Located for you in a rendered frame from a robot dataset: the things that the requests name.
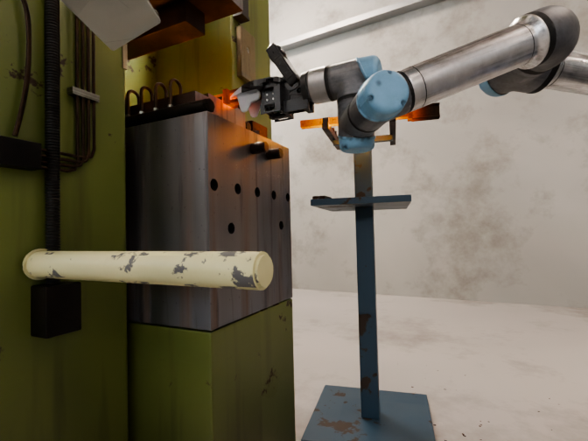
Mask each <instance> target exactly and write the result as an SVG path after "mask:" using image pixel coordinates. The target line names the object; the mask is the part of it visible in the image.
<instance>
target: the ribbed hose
mask: <svg viewBox="0 0 588 441"><path fill-rule="evenodd" d="M45 131H46V132H45V145H46V146H45V148H46V149H47V150H48V151H47V152H45V154H46V155H47V156H48V157H47V158H45V160H46V161H47V162H48V163H46V164H45V165H46V167H47V168H48V169H46V170H45V174H46V175H45V177H46V178H45V179H46V181H45V185H46V186H45V188H46V189H45V194H46V195H45V197H46V198H45V200H46V201H45V203H46V204H45V205H46V206H45V208H46V210H45V211H46V212H45V214H46V215H45V217H46V218H45V220H46V221H45V223H46V224H45V225H46V227H45V228H46V230H45V231H46V233H45V234H46V235H45V237H46V238H45V240H46V241H45V243H46V244H45V246H46V247H45V249H47V251H61V249H60V248H61V247H60V0H45ZM80 329H81V282H72V281H63V282H61V281H60V279H57V278H47V279H46V282H45V283H43V284H37V285H33V286H31V336H32V337H38V338H43V339H50V338H53V337H56V336H60V335H63V334H66V333H72V332H75V331H79V330H80Z"/></svg>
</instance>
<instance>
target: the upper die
mask: <svg viewBox="0 0 588 441"><path fill-rule="evenodd" d="M178 1H181V0H150V3H151V4H152V6H153V8H154V9H155V10H158V9H161V8H164V7H165V6H168V5H170V4H174V3H176V2H178ZM188 1H189V2H191V3H192V4H193V5H194V6H196V7H197V8H198V9H199V10H200V11H202V12H203V13H204V14H205V24H207V23H210V22H213V21H215V20H218V19H221V18H225V17H227V16H230V15H233V14H235V13H238V12H241V11H243V1H242V0H188Z"/></svg>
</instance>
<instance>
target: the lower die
mask: <svg viewBox="0 0 588 441"><path fill-rule="evenodd" d="M208 98H210V99H211V100H212V101H213V103H214V106H215V108H214V111H213V112H211V113H213V114H215V115H217V116H220V117H222V118H224V119H226V120H228V121H230V122H232V123H235V124H237V125H239V126H242V127H243V128H245V129H246V123H245V113H243V112H241V110H240V109H239V108H231V107H229V106H228V105H226V104H224V103H223V96H221V97H215V96H213V95H211V94H209V93H207V94H201V93H199V92H197V91H195V90H194V91H191V92H187V93H183V94H177V95H174V96H173V97H172V105H173V106H175V105H179V104H183V103H187V102H194V101H198V100H202V99H208ZM168 104H169V97H166V98H163V99H159V100H157V108H158V109H163V108H168ZM153 108H154V101H148V102H145V103H144V104H143V112H149V111H152V110H153ZM129 111H130V115H131V116H133V115H137V114H139V111H140V104H137V105H134V106H130V107H129Z"/></svg>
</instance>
